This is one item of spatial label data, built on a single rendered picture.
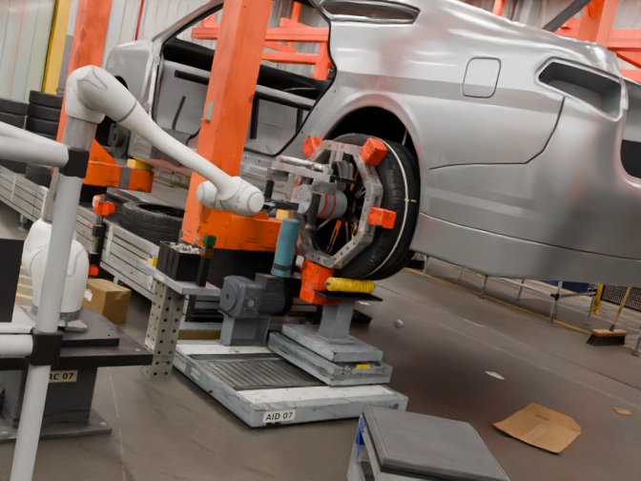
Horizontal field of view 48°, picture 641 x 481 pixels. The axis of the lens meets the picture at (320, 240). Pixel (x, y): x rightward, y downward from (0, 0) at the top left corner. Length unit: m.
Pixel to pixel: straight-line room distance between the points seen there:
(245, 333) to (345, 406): 0.79
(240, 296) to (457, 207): 1.09
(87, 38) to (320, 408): 3.10
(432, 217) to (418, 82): 0.59
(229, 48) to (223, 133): 0.38
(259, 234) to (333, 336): 0.63
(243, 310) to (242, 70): 1.10
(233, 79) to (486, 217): 1.32
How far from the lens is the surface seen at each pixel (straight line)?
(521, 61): 2.81
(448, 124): 2.95
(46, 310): 0.98
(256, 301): 3.35
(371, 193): 2.97
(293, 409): 2.86
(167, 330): 3.06
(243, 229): 3.47
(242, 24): 3.36
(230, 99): 3.34
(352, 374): 3.21
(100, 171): 5.19
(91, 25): 5.12
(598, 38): 5.40
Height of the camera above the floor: 1.06
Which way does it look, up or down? 7 degrees down
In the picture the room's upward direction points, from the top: 12 degrees clockwise
